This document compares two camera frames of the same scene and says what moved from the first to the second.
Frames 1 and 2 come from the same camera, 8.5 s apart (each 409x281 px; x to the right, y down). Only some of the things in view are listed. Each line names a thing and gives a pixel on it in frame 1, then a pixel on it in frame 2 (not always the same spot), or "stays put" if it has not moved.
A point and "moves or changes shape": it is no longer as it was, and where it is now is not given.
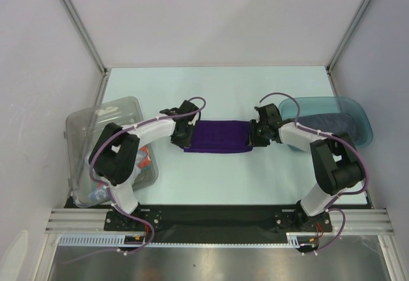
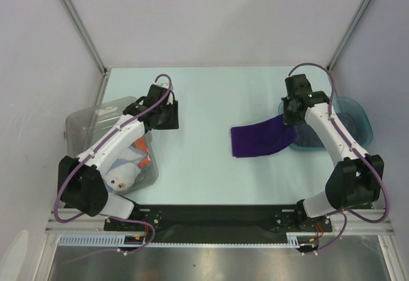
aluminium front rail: (93, 220) stays put
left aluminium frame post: (69, 5) stays put
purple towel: (221, 136) moves or changes shape
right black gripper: (255, 135) to (288, 112)
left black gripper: (185, 142) to (172, 124)
